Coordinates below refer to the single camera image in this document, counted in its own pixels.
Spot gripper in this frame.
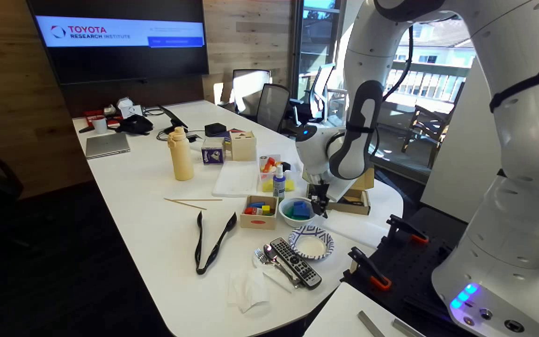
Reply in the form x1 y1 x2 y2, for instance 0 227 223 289
307 183 330 220

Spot cardboard box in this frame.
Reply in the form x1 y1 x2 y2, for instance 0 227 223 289
303 165 376 216

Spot wooden block box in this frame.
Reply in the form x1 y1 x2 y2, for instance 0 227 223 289
240 195 279 231

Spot wooden shape sorter box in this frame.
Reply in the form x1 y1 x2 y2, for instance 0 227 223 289
230 131 257 162

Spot purple tissue box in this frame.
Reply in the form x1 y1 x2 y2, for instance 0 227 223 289
201 137 226 166

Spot small black box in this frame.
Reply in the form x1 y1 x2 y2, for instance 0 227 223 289
204 122 228 138

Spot small white box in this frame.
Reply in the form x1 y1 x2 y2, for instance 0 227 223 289
116 97 144 119

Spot white bowl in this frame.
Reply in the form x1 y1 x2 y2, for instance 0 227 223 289
278 197 318 229

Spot blue patterned paper bowl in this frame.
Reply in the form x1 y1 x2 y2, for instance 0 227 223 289
288 225 335 262

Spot glue bottle with blue cap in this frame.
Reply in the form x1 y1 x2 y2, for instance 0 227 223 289
272 163 286 202

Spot yellow sponge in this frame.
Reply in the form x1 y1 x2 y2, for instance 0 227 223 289
262 179 296 193

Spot clear plastic container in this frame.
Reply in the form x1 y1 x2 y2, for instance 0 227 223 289
257 154 297 194

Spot heap of coloured blocks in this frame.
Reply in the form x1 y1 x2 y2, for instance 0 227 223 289
244 201 273 216

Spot black remote control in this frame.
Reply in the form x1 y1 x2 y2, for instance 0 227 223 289
269 237 323 291

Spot silver spoon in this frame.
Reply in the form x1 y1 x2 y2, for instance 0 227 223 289
263 243 302 289

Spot black clamp with orange tips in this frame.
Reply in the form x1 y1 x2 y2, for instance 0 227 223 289
386 214 430 245
348 246 392 291

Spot flat white napkin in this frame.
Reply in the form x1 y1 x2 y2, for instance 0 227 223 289
252 255 294 294

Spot white cutting board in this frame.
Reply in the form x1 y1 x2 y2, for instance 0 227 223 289
211 160 260 198

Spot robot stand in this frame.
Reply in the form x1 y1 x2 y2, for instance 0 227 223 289
341 206 539 337

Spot crumpled white napkin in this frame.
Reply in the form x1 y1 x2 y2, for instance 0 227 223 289
227 267 271 314

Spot row of office chairs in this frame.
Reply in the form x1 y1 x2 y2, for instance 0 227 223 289
217 63 341 137

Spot black tongs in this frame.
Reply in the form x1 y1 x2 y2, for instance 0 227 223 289
194 211 238 276

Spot grey metal bar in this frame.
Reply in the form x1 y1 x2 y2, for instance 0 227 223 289
392 318 427 337
357 310 386 337

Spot wooden outdoor chair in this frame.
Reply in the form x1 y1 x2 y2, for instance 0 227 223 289
400 104 453 165

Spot wooden chopstick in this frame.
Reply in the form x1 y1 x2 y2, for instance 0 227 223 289
163 197 208 211

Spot cream water bottle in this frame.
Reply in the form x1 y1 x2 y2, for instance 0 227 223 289
167 126 195 182

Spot black tablet on stand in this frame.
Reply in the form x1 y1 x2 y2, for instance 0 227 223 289
158 105 189 135

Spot black pouch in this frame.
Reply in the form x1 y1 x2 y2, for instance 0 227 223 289
118 114 154 137

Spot silver laptop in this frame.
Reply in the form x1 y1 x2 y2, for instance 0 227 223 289
85 132 131 160

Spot black cable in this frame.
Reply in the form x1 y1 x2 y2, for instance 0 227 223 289
156 128 206 143

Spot wall screen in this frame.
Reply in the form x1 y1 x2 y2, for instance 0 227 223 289
26 0 210 86

